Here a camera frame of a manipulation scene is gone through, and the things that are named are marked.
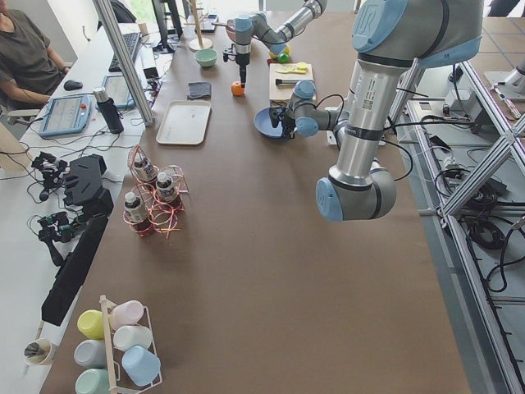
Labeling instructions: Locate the yellow cup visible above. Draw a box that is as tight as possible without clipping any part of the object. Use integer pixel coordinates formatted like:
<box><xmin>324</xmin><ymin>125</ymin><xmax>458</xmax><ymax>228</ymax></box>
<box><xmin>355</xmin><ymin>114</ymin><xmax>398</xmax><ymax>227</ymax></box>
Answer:
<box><xmin>77</xmin><ymin>309</ymin><xmax>104</xmax><ymax>340</ymax></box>

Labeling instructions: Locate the black thermos bottle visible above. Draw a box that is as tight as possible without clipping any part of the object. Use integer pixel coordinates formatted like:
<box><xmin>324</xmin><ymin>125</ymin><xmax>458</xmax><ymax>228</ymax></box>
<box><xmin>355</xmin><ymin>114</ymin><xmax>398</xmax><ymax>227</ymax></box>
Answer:
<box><xmin>93</xmin><ymin>86</ymin><xmax>124</xmax><ymax>134</ymax></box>

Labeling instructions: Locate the blue round plate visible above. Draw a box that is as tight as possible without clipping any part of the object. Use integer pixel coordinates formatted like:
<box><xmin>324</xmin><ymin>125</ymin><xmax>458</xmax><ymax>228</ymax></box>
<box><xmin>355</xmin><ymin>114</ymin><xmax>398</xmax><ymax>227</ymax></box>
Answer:
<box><xmin>253</xmin><ymin>107</ymin><xmax>285</xmax><ymax>139</ymax></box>

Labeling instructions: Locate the lemon half upper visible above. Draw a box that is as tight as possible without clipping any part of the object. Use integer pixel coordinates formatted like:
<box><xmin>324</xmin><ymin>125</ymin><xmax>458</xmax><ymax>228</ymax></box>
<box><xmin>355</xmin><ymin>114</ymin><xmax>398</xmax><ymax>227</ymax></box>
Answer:
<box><xmin>296</xmin><ymin>62</ymin><xmax>308</xmax><ymax>73</ymax></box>

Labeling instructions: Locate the grey folded cloth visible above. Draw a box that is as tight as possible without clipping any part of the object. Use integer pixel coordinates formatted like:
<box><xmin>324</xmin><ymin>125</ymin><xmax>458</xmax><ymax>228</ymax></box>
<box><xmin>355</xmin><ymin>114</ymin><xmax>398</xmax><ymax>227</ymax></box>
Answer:
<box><xmin>187</xmin><ymin>81</ymin><xmax>212</xmax><ymax>100</ymax></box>

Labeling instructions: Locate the cream rabbit tray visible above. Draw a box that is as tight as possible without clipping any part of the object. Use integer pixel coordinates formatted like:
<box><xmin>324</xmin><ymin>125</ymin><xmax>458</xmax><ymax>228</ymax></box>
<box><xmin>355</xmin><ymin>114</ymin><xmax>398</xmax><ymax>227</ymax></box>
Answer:
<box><xmin>156</xmin><ymin>100</ymin><xmax>211</xmax><ymax>145</ymax></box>

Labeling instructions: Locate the green bowl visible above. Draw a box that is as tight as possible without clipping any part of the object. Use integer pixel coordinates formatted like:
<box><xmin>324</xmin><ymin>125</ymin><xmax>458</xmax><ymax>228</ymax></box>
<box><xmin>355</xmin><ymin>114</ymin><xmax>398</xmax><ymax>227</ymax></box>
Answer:
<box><xmin>194</xmin><ymin>48</ymin><xmax>217</xmax><ymax>68</ymax></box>

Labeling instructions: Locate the tea bottle back right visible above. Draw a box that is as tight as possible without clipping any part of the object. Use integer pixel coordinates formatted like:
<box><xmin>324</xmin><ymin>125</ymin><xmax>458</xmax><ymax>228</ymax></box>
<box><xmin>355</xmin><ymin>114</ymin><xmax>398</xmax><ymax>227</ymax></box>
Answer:
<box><xmin>156</xmin><ymin>172</ymin><xmax>180</xmax><ymax>208</ymax></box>

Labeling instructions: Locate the grey cup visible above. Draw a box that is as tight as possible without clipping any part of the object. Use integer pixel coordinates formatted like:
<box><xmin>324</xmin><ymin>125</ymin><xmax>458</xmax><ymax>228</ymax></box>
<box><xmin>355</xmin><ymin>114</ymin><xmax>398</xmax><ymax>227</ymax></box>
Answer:
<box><xmin>74</xmin><ymin>339</ymin><xmax>107</xmax><ymax>369</ymax></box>

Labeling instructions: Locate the tea bottle back left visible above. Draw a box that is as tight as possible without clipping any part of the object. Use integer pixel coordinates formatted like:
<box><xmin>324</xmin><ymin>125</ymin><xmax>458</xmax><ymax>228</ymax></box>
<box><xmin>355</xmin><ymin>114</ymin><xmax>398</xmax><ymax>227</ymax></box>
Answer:
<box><xmin>132</xmin><ymin>154</ymin><xmax>157</xmax><ymax>183</ymax></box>

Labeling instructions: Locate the yellow plastic knife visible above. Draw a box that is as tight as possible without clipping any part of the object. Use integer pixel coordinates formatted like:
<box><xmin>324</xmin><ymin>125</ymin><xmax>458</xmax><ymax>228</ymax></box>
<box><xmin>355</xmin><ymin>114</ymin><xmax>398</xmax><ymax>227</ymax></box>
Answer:
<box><xmin>275</xmin><ymin>68</ymin><xmax>308</xmax><ymax>75</ymax></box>

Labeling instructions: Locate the copper wire bottle rack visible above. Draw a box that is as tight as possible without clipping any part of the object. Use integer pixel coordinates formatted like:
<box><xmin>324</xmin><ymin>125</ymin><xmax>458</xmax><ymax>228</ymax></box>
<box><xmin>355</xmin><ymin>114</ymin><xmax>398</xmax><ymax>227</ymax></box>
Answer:
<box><xmin>122</xmin><ymin>145</ymin><xmax>189</xmax><ymax>237</ymax></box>

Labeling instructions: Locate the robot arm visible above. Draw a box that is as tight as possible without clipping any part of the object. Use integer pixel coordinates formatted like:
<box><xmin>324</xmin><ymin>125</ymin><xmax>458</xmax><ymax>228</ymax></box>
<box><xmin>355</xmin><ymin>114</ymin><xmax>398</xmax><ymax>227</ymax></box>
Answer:
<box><xmin>284</xmin><ymin>1</ymin><xmax>484</xmax><ymax>221</ymax></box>
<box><xmin>233</xmin><ymin>0</ymin><xmax>327</xmax><ymax>88</ymax></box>

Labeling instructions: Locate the bamboo cutting board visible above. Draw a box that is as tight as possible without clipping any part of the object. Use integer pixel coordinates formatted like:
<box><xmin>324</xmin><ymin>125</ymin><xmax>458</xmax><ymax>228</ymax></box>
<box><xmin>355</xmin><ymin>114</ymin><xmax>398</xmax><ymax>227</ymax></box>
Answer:
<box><xmin>268</xmin><ymin>63</ymin><xmax>313</xmax><ymax>103</ymax></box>

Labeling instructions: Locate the blue cup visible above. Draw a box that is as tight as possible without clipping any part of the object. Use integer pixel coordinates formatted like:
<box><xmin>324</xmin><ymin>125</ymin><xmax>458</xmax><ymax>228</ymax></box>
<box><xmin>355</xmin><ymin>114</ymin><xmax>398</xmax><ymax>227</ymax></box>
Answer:
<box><xmin>121</xmin><ymin>345</ymin><xmax>161</xmax><ymax>387</ymax></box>

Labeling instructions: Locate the tea bottle front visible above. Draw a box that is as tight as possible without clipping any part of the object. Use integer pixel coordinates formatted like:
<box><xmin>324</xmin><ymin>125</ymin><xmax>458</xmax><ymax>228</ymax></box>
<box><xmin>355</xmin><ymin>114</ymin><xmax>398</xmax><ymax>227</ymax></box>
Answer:
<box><xmin>124</xmin><ymin>191</ymin><xmax>153</xmax><ymax>236</ymax></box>

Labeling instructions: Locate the tea bottle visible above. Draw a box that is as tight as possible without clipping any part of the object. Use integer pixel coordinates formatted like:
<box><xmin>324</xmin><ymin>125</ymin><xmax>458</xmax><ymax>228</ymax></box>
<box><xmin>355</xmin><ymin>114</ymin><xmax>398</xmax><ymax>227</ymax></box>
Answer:
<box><xmin>132</xmin><ymin>154</ymin><xmax>157</xmax><ymax>183</ymax></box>
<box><xmin>124</xmin><ymin>191</ymin><xmax>153</xmax><ymax>236</ymax></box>
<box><xmin>156</xmin><ymin>172</ymin><xmax>180</xmax><ymax>208</ymax></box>

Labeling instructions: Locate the black keyboard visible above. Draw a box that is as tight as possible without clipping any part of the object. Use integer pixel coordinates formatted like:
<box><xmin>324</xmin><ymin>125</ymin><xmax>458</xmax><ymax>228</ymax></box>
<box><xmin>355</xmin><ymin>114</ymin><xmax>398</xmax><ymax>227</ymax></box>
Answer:
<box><xmin>107</xmin><ymin>31</ymin><xmax>143</xmax><ymax>73</ymax></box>

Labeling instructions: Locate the white cup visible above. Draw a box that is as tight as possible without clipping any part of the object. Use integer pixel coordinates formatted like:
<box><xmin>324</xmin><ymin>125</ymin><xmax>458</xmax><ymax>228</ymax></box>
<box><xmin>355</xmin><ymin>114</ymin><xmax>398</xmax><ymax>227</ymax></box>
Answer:
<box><xmin>113</xmin><ymin>325</ymin><xmax>153</xmax><ymax>351</ymax></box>

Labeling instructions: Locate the steel muddler black tip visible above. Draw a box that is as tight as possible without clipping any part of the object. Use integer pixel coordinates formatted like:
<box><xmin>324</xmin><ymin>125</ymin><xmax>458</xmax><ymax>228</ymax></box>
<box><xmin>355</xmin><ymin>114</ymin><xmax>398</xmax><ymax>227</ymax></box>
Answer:
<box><xmin>275</xmin><ymin>79</ymin><xmax>299</xmax><ymax>89</ymax></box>

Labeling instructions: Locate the seated person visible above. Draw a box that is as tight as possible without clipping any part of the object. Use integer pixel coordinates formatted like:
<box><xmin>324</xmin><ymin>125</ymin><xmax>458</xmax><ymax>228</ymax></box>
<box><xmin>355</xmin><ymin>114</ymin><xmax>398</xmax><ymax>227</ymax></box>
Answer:
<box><xmin>1</xmin><ymin>1</ymin><xmax>71</xmax><ymax>110</ymax></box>

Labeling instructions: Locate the blue teach pendant far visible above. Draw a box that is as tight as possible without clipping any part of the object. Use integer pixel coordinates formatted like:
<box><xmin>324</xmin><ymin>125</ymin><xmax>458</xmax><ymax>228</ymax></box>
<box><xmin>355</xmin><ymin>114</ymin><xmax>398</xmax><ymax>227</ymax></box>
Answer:
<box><xmin>103</xmin><ymin>74</ymin><xmax>135</xmax><ymax>110</ymax></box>

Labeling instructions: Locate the black computer mouse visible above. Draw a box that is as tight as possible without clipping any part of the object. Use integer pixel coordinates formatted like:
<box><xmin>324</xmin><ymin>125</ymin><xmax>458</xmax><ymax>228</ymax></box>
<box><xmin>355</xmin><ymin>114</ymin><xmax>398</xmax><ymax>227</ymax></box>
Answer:
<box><xmin>63</xmin><ymin>80</ymin><xmax>83</xmax><ymax>91</ymax></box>

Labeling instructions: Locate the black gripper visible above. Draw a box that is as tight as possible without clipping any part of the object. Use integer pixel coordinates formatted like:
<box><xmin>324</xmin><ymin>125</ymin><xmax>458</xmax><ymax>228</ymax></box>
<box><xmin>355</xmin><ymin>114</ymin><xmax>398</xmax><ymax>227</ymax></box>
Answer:
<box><xmin>235</xmin><ymin>53</ymin><xmax>250</xmax><ymax>87</ymax></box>
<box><xmin>268</xmin><ymin>107</ymin><xmax>295</xmax><ymax>140</ymax></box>

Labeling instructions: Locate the blue teach pendant near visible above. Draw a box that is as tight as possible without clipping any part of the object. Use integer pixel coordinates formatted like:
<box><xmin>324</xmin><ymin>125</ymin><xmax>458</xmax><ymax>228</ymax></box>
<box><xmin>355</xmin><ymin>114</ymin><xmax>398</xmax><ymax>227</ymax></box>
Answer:
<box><xmin>39</xmin><ymin>94</ymin><xmax>91</xmax><ymax>137</ymax></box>

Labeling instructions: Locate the blue teach pendant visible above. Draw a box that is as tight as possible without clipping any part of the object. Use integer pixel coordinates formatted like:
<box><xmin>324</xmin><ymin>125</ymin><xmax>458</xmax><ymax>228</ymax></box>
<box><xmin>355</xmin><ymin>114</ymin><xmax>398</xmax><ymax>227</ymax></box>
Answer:
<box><xmin>103</xmin><ymin>74</ymin><xmax>135</xmax><ymax>110</ymax></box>
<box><xmin>39</xmin><ymin>94</ymin><xmax>91</xmax><ymax>137</ymax></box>

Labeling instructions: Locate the wooden cup rack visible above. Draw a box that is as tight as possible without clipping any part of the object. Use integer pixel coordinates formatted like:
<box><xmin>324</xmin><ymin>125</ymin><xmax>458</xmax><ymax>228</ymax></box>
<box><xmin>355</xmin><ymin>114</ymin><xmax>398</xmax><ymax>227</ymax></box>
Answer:
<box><xmin>99</xmin><ymin>295</ymin><xmax>163</xmax><ymax>394</ymax></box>

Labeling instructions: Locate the orange mandarin fruit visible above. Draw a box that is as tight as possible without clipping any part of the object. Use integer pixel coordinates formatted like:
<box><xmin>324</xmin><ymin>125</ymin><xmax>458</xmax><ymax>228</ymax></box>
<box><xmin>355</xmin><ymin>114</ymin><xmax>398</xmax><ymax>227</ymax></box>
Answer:
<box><xmin>231</xmin><ymin>80</ymin><xmax>245</xmax><ymax>97</ymax></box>

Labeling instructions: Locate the wooden cup stand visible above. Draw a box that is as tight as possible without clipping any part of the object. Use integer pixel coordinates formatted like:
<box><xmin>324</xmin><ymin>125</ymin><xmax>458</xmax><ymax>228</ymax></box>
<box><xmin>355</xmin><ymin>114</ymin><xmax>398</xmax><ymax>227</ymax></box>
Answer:
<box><xmin>185</xmin><ymin>0</ymin><xmax>213</xmax><ymax>53</ymax></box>

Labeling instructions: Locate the pink bowl with ice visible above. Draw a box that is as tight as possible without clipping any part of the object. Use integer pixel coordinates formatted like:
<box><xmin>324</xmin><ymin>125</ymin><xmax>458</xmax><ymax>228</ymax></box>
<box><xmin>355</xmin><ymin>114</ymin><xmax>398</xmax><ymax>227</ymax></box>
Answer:
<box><xmin>226</xmin><ymin>19</ymin><xmax>236</xmax><ymax>42</ymax></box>

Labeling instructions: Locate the green lime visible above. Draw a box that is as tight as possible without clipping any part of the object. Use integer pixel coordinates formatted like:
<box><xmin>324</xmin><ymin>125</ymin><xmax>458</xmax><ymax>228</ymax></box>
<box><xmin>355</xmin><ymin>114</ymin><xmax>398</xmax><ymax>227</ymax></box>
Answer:
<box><xmin>277</xmin><ymin>53</ymin><xmax>290</xmax><ymax>64</ymax></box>

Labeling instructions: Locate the pink cup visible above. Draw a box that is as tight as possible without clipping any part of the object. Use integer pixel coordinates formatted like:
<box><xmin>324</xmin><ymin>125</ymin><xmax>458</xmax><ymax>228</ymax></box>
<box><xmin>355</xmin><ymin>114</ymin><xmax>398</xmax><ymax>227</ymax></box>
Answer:
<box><xmin>109</xmin><ymin>300</ymin><xmax>144</xmax><ymax>330</ymax></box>

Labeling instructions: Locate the mint green cup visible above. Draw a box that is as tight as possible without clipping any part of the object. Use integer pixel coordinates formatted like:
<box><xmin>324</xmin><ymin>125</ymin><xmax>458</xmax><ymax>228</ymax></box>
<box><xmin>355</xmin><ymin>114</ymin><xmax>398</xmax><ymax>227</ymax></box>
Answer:
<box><xmin>75</xmin><ymin>369</ymin><xmax>110</xmax><ymax>394</ymax></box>

